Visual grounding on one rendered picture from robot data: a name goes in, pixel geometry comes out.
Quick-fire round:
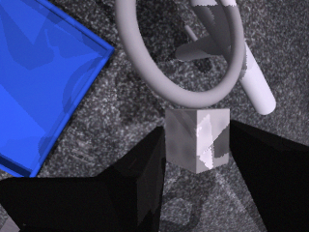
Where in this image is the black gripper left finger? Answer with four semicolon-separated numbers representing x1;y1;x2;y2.
0;125;166;232

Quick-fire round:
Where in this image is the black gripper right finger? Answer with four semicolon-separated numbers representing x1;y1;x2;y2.
229;120;309;232

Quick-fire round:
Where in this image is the blue shallow tray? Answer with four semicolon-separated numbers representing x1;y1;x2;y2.
0;0;115;178

